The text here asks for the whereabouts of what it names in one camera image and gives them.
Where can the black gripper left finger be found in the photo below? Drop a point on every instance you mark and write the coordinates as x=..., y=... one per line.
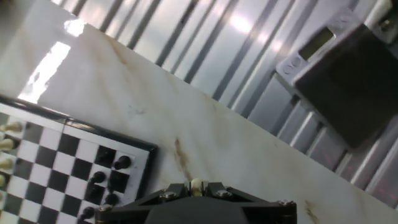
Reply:
x=124, y=213

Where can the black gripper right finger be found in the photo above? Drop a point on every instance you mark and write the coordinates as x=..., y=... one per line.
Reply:
x=267, y=213

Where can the white chess piece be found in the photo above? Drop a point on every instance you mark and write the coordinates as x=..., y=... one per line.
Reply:
x=11, y=127
x=5, y=163
x=196, y=185
x=6, y=144

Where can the black framed chessboard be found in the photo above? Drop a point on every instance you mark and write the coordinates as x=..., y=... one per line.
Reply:
x=46, y=161

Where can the black chess piece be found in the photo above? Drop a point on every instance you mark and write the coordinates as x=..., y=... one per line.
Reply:
x=122, y=162
x=88, y=212
x=99, y=177
x=110, y=199

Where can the steel digital scale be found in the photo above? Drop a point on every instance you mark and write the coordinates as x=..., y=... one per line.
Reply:
x=342, y=84

